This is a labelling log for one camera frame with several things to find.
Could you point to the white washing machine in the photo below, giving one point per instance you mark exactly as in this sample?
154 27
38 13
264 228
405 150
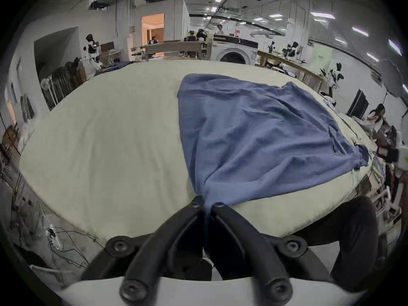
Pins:
234 53

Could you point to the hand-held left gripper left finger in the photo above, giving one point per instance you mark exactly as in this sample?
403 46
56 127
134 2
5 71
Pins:
165 244

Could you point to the long wooden table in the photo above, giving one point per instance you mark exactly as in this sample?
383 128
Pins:
296 68

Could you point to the white standing fan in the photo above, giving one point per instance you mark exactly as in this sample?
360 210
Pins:
47 86

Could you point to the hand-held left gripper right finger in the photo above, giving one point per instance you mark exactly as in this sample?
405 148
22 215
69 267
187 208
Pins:
248 244

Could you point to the black and white robot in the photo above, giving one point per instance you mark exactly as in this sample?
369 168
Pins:
91 48
336 73

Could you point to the studio lamp with round reflector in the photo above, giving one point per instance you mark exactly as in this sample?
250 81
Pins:
391 76

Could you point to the bed with beige sheet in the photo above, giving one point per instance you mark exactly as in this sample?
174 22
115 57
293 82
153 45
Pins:
111 139

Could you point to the person's legs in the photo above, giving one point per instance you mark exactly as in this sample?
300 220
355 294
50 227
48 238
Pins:
357 241

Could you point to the blue shirt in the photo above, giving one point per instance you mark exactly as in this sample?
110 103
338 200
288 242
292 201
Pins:
255 132

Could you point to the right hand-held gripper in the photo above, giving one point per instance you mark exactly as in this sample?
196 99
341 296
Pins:
402 158

